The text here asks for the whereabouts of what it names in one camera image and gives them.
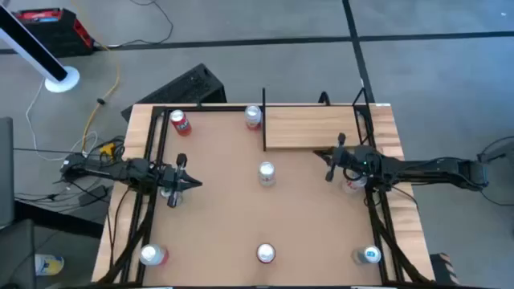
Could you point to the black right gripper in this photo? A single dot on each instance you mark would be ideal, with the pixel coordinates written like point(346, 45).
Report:
point(345, 160)

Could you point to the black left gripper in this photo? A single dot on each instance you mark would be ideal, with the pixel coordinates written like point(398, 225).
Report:
point(170, 178)

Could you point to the blue silver Red Bull can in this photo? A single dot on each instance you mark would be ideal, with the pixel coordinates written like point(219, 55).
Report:
point(367, 255)
point(164, 193)

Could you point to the silver Diet Coke can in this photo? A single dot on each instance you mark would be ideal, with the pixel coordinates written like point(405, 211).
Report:
point(353, 185)
point(267, 172)

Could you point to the red Fanta strawberry can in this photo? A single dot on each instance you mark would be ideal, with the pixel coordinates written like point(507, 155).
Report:
point(180, 123)
point(266, 253)

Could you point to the pink white Spindrift can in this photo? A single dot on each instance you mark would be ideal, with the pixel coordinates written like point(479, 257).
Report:
point(152, 255)
point(253, 116)

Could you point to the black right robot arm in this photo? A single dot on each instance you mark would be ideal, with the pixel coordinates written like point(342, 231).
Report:
point(441, 166)

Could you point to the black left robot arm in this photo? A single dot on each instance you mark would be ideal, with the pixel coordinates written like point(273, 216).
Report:
point(132, 170)

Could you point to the black clamp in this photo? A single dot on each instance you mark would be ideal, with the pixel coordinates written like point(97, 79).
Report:
point(323, 97)

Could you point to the yellow plug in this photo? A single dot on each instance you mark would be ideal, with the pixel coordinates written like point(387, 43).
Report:
point(107, 149)

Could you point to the black orange striped block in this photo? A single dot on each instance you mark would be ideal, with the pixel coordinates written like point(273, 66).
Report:
point(443, 268)

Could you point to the yellow white container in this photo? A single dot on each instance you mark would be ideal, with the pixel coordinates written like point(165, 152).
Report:
point(48, 265)

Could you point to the white stand with black panel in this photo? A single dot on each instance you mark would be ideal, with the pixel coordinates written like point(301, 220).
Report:
point(60, 80)

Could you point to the grey cabinet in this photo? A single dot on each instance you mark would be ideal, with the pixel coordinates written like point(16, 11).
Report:
point(6, 172)

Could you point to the red black toolbox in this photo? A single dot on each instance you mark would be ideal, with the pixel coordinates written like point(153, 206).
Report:
point(52, 32)

